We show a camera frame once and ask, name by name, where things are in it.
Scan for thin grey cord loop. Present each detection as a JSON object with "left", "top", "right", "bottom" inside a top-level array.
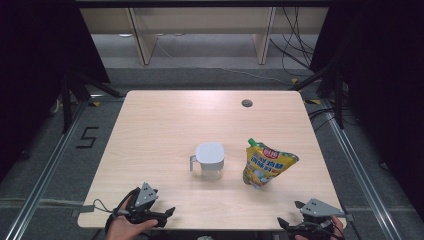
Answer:
[{"left": 92, "top": 198, "right": 116, "bottom": 215}]

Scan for yellow spouted pouch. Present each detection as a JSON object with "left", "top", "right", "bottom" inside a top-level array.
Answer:
[{"left": 242, "top": 137, "right": 300, "bottom": 191}]

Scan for long metal floor rail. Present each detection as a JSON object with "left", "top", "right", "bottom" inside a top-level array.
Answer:
[
  {"left": 320, "top": 99, "right": 402, "bottom": 240},
  {"left": 3, "top": 99, "right": 90, "bottom": 240}
]

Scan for white floor cable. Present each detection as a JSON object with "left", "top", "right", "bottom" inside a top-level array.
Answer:
[{"left": 155, "top": 39, "right": 292, "bottom": 85}]

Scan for clear jar with grey lid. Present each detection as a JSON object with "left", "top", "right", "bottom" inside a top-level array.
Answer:
[{"left": 189, "top": 142, "right": 226, "bottom": 181}]

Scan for grey tape strip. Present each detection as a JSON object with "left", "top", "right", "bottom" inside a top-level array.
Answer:
[{"left": 71, "top": 204, "right": 97, "bottom": 218}]

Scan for person's left hand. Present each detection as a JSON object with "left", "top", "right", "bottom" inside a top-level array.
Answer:
[{"left": 105, "top": 214, "right": 159, "bottom": 240}]

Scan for black wrist strap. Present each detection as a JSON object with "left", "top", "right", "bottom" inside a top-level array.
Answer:
[
  {"left": 104, "top": 187, "right": 142, "bottom": 235},
  {"left": 311, "top": 219, "right": 345, "bottom": 240}
]

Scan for black floor cables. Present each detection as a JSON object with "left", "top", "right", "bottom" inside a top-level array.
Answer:
[{"left": 307, "top": 106, "right": 338, "bottom": 133}]

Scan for person's right hand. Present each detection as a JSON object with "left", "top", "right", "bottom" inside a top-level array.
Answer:
[{"left": 294, "top": 215, "right": 345, "bottom": 240}]

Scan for short metal floor rail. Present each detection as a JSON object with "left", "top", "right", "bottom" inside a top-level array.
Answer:
[{"left": 0, "top": 197, "right": 85, "bottom": 209}]

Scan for black curtain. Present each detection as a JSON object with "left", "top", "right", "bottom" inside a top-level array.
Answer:
[
  {"left": 0, "top": 0, "right": 112, "bottom": 183},
  {"left": 309, "top": 0, "right": 424, "bottom": 216}
]

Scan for black metal stand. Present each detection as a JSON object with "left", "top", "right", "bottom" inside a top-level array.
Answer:
[
  {"left": 289, "top": 62, "right": 346, "bottom": 130},
  {"left": 60, "top": 70, "right": 125, "bottom": 135}
]

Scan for light wooden desk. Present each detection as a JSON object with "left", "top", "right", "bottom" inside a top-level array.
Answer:
[{"left": 79, "top": 5, "right": 331, "bottom": 67}]

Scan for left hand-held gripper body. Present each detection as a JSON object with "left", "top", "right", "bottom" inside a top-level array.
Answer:
[{"left": 125, "top": 182, "right": 168, "bottom": 228}]

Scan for bundle of black cables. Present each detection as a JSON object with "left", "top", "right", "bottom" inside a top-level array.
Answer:
[{"left": 268, "top": 6, "right": 316, "bottom": 78}]

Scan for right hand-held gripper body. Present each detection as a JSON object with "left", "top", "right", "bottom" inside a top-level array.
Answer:
[{"left": 288, "top": 198, "right": 347, "bottom": 240}]

